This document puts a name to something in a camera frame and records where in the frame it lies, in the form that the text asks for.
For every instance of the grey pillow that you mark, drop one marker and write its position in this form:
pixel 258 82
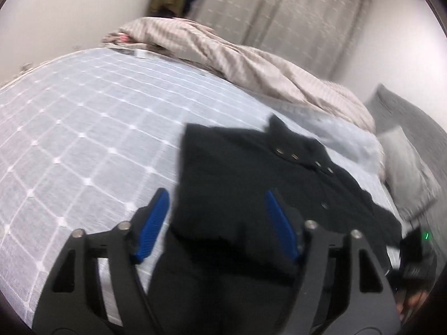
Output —
pixel 408 174

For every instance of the striped duvet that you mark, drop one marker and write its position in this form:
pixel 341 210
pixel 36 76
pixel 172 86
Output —
pixel 244 62

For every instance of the light blue grid blanket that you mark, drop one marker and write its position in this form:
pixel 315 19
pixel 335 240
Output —
pixel 87 129

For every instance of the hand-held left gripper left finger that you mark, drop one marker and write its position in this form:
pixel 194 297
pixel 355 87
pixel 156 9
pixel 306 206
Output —
pixel 152 226

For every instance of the grey star-print curtain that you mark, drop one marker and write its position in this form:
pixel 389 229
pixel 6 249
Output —
pixel 297 17

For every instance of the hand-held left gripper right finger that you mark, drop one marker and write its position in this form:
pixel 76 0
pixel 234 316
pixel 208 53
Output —
pixel 279 223

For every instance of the black jacket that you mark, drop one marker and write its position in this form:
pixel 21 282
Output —
pixel 227 167

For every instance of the grey quilted headboard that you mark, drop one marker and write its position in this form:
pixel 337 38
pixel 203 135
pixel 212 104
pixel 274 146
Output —
pixel 401 108

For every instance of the person's right hand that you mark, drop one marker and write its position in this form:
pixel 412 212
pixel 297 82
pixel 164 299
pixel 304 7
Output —
pixel 414 303

